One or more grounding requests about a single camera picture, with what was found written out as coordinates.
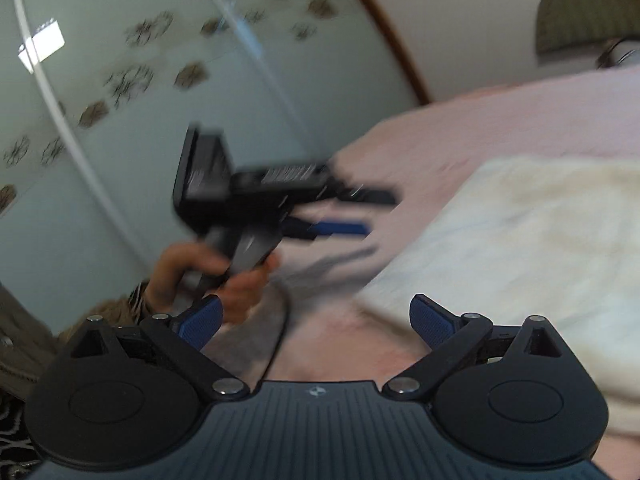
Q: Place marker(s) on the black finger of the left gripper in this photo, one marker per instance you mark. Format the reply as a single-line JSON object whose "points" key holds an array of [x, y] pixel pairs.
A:
{"points": [[363, 195], [299, 229]]}

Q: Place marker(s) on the cream white pants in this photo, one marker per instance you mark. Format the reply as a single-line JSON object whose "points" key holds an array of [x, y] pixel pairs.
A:
{"points": [[528, 235]]}

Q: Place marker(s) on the glass sliding wardrobe door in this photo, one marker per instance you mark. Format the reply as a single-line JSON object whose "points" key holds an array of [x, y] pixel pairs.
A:
{"points": [[96, 97]]}

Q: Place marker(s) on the green upholstered headboard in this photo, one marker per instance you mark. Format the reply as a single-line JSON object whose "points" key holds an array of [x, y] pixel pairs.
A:
{"points": [[571, 24]]}

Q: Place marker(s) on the grey striped pillow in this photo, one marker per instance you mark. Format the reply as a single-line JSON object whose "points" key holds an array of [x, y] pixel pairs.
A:
{"points": [[618, 53]]}

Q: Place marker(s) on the brown wooden door frame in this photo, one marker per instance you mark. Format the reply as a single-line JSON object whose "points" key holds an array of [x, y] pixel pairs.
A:
{"points": [[400, 52]]}

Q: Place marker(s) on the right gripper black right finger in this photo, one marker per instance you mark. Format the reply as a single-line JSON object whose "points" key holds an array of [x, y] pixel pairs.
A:
{"points": [[508, 395]]}

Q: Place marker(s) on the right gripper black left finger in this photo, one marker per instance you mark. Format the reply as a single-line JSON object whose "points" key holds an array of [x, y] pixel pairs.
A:
{"points": [[126, 395]]}

